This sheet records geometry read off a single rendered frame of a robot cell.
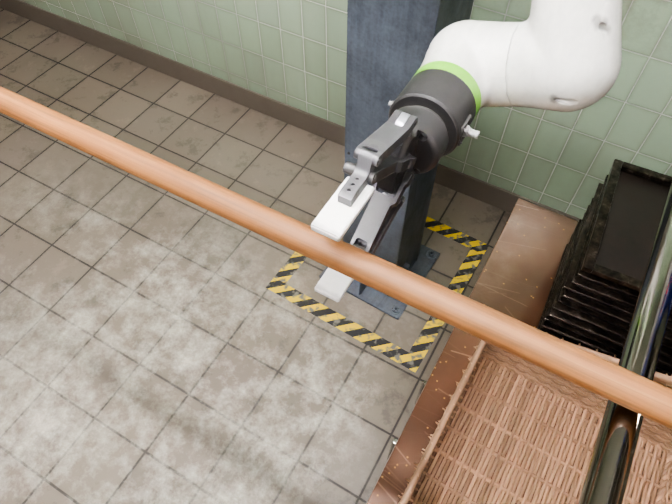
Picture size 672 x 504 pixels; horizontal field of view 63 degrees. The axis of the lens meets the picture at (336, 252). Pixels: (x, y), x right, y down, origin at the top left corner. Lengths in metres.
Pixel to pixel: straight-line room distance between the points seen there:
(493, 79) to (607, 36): 0.13
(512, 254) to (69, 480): 1.36
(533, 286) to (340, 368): 0.73
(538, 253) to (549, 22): 0.77
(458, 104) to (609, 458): 0.39
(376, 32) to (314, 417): 1.10
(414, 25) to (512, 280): 0.59
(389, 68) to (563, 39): 0.62
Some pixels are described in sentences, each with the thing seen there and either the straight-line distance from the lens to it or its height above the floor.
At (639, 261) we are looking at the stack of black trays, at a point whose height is 0.87.
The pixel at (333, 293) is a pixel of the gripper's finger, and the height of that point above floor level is 1.14.
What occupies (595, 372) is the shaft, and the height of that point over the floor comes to 1.20.
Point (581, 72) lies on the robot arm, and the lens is 0.68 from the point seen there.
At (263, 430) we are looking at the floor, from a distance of 1.72.
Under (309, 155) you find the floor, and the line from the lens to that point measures 2.32.
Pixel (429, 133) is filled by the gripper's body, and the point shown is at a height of 1.22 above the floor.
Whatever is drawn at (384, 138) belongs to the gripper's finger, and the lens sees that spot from 0.54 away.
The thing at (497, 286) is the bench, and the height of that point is 0.58.
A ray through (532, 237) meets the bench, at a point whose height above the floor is 0.58.
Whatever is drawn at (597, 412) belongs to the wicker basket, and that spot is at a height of 0.60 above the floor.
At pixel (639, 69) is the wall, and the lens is 1.77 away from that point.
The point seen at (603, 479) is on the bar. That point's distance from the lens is 0.52.
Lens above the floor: 1.63
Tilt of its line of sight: 55 degrees down
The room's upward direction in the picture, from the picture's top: straight up
